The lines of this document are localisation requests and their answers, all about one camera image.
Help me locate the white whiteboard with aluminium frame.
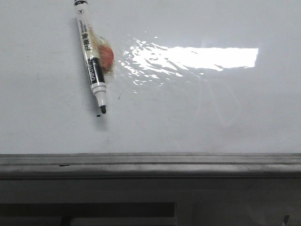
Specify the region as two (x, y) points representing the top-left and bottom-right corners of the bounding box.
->
(0, 0), (301, 179)

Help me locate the white black whiteboard marker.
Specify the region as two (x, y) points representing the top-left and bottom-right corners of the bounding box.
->
(73, 0), (107, 116)

